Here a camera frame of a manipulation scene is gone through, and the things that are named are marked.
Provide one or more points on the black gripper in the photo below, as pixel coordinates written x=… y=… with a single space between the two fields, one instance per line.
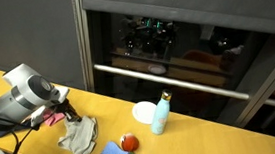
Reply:
x=63 y=107

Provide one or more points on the white towel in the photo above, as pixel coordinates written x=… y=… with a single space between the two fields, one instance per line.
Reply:
x=79 y=139

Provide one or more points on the pink cloth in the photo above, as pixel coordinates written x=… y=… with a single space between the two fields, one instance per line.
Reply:
x=54 y=118

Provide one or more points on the navy cloth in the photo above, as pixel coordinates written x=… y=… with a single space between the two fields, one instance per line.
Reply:
x=5 y=132

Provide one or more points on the white round plate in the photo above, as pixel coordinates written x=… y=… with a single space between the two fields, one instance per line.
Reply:
x=144 y=112

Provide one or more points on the light blue bottle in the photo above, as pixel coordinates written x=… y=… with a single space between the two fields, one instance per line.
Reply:
x=160 y=115

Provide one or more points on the long metal handrail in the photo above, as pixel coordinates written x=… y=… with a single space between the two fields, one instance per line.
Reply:
x=171 y=80

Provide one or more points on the grey roller blind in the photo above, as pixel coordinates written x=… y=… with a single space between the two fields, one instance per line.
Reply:
x=188 y=5

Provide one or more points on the grey window frame post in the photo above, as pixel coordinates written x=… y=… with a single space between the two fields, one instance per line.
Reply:
x=82 y=41

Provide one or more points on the slanted grey window frame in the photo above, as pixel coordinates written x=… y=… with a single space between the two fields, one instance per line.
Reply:
x=259 y=89

